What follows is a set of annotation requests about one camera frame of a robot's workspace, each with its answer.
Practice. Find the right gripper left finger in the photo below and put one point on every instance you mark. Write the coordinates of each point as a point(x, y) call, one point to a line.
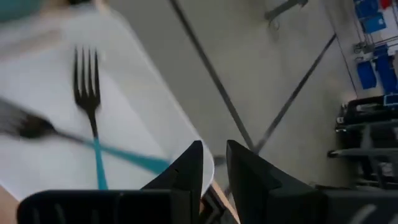
point(186, 168)

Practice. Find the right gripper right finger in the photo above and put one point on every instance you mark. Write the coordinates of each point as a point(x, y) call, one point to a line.
point(258, 186)

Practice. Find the teal plastic bin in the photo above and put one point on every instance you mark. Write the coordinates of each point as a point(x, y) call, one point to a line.
point(15, 7)

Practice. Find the white plastic bin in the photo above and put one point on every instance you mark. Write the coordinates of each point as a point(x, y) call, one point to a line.
point(140, 109)

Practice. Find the black equipment cart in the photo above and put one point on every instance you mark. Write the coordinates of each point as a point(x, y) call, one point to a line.
point(370, 124)

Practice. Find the blue wall bins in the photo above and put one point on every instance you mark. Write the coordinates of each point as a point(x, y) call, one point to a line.
point(379, 68)

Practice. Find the grey metal bracket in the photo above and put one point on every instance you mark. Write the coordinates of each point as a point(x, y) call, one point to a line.
point(281, 9)

